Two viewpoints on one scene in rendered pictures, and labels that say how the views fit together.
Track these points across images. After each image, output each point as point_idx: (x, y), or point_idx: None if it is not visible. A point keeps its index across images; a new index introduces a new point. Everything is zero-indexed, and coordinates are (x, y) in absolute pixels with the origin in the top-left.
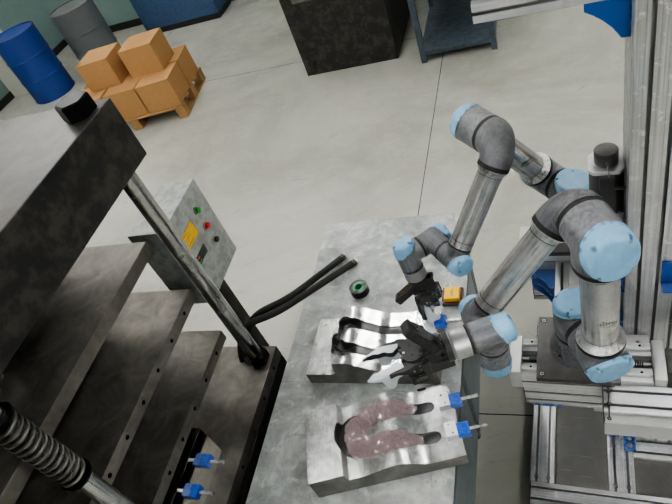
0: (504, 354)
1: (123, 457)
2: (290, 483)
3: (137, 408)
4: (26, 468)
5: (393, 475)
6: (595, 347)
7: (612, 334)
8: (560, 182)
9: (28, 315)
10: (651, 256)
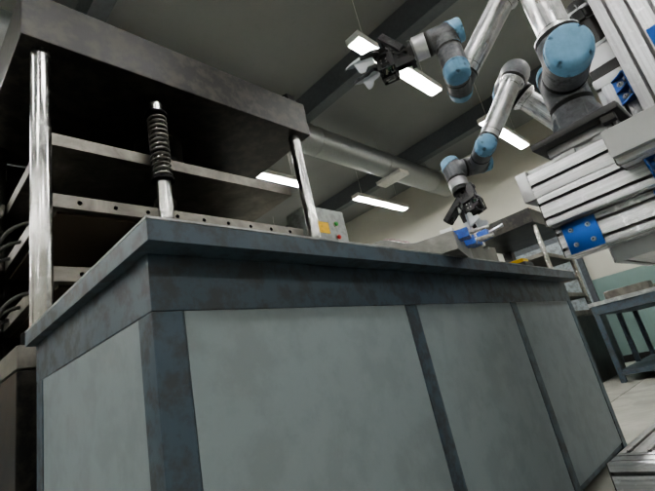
0: (453, 42)
1: None
2: None
3: (222, 219)
4: (146, 159)
5: None
6: (544, 29)
7: (553, 8)
8: None
9: (204, 93)
10: (633, 32)
